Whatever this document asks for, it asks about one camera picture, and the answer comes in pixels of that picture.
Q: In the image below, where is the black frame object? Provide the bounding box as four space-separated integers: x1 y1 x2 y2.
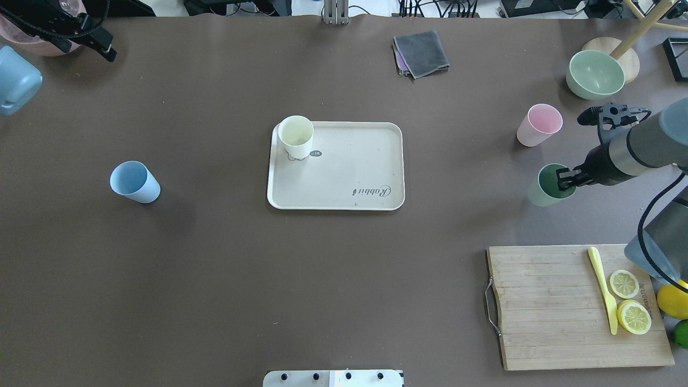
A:
662 37 687 82

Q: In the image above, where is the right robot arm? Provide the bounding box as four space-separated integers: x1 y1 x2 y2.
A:
554 98 687 292

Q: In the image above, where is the pink bowl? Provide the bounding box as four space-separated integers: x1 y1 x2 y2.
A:
1 1 86 56

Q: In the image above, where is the green plastic cup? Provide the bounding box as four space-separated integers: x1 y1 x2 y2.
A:
528 163 577 207

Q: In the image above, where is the grey folded cloth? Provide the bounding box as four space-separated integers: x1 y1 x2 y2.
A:
392 30 450 79

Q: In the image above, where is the lemon slice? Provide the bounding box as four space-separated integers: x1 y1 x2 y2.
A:
608 269 640 299
617 299 652 335

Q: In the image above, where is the metal camera post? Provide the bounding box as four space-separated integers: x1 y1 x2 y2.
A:
322 0 349 25

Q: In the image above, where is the wooden stand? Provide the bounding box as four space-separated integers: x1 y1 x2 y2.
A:
582 1 687 84

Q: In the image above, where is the beige rabbit tray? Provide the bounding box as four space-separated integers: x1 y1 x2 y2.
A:
266 121 405 211

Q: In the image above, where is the yellow plastic knife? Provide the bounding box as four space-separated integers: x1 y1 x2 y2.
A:
587 246 619 335

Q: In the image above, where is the lower lemon slice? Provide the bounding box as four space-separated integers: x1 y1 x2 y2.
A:
617 299 652 335

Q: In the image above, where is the green lime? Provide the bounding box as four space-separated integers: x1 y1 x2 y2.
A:
672 319 688 350

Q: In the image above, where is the green bowl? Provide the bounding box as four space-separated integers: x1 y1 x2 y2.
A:
565 51 626 101

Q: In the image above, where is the cream plastic cup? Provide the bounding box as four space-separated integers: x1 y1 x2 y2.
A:
277 115 314 160

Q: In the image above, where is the light blue plastic cup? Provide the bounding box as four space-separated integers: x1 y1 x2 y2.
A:
110 161 161 204

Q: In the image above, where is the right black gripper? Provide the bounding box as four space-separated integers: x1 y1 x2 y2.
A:
556 102 652 191

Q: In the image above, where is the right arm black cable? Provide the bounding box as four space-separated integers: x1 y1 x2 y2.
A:
637 171 688 293

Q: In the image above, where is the purple cloth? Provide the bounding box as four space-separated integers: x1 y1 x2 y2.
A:
392 46 410 76

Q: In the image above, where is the pink plastic cup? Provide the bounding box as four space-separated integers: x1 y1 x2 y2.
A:
516 103 563 147

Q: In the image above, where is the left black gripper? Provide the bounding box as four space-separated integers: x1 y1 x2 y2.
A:
1 1 117 62

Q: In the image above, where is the wooden cutting board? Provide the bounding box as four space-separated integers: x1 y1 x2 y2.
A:
486 244 674 371

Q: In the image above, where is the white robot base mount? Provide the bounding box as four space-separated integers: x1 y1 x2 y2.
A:
262 369 405 386

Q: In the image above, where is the upper whole yellow lemon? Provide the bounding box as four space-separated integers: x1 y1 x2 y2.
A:
656 285 687 320

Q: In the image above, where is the upper lemon slice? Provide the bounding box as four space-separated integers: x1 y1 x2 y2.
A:
608 269 640 299

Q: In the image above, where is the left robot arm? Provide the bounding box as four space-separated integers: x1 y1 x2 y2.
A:
1 1 117 117

